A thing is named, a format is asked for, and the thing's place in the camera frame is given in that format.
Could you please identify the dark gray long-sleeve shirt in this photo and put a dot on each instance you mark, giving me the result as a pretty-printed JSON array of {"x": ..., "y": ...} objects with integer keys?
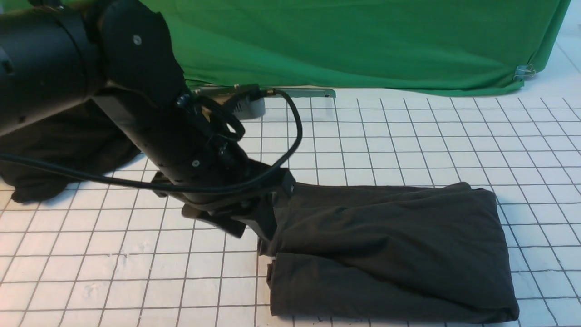
[{"x": 391, "y": 252}]

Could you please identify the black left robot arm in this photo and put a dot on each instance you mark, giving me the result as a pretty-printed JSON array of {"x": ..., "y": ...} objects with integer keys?
[{"x": 118, "y": 53}]

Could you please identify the gray metal strip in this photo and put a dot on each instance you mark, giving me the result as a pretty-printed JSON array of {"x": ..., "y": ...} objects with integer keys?
[{"x": 306, "y": 92}]

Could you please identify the black clothes pile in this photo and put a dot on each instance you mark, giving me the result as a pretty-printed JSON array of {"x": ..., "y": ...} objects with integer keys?
[{"x": 81, "y": 138}]

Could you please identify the metal binder clip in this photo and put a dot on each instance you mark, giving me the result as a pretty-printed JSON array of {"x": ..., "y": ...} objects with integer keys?
[{"x": 524, "y": 72}]

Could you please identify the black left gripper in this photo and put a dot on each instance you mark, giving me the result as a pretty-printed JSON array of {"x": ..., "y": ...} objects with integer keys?
[{"x": 194, "y": 143}]

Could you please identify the green backdrop cloth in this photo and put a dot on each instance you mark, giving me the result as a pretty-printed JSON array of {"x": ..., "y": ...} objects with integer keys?
[{"x": 441, "y": 47}]

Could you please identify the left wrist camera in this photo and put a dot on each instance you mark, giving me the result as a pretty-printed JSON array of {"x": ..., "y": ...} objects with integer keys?
[{"x": 246, "y": 102}]

